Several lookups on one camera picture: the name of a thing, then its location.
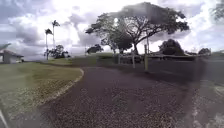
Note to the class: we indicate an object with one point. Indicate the wooden post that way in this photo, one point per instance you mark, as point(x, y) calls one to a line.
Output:
point(133, 58)
point(146, 59)

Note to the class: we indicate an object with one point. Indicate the dark gravel path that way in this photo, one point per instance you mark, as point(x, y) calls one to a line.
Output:
point(113, 100)

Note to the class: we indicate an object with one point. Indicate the small white building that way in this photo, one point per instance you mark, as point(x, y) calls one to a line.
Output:
point(10, 56)

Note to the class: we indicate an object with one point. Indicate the dark round bush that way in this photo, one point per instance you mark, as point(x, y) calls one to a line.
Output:
point(170, 47)

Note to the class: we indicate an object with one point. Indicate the grass slope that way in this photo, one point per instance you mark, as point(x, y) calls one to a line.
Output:
point(83, 59)

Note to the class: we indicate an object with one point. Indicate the dark bushy tree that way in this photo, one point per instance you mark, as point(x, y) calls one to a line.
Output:
point(57, 52)

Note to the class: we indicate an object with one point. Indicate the tall palm tree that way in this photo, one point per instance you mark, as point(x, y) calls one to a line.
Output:
point(48, 40)
point(54, 33)

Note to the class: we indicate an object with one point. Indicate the thin pole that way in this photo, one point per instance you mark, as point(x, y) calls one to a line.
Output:
point(147, 40)

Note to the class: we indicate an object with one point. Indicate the green grass lawn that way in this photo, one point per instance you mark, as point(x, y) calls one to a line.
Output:
point(30, 78)

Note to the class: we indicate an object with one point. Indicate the large spreading tree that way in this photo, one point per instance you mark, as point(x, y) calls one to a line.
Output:
point(140, 26)

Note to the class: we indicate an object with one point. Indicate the dark low tree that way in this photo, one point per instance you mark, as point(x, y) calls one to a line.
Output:
point(94, 49)

